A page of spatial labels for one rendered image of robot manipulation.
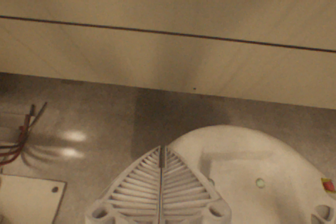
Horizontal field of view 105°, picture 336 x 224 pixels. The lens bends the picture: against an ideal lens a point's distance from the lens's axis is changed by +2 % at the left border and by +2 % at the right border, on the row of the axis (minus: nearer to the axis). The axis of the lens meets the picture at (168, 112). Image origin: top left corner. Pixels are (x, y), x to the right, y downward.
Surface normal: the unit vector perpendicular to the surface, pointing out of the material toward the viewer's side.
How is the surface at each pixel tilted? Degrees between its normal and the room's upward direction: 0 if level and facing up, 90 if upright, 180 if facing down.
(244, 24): 90
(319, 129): 0
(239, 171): 0
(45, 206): 0
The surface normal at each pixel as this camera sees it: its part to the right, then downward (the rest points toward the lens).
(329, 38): -0.11, 0.93
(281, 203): -0.95, -0.11
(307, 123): 0.03, -0.35
